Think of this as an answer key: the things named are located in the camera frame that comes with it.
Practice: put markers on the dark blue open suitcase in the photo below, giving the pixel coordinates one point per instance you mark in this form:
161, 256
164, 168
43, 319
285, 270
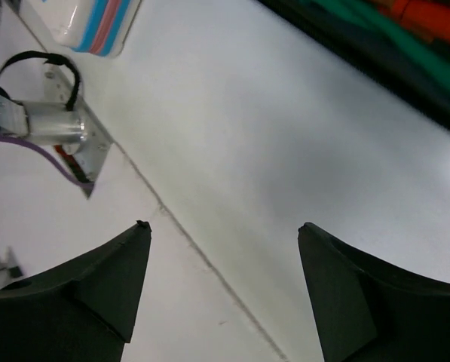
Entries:
370, 54

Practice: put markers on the green enterprise shirt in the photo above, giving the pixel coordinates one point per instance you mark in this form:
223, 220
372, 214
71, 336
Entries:
365, 15

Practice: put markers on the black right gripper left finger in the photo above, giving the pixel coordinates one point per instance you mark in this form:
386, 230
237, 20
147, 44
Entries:
82, 310

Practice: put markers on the orange camouflage garment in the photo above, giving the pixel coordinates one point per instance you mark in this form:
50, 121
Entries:
428, 20

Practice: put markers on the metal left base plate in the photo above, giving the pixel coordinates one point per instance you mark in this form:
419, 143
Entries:
85, 161

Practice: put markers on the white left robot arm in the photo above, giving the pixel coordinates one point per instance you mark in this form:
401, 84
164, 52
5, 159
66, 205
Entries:
44, 123

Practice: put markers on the first aid cartoon box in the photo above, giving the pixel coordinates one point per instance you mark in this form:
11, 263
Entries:
97, 27

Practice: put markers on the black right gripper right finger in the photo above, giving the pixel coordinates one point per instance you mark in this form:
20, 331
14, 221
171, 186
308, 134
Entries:
366, 309

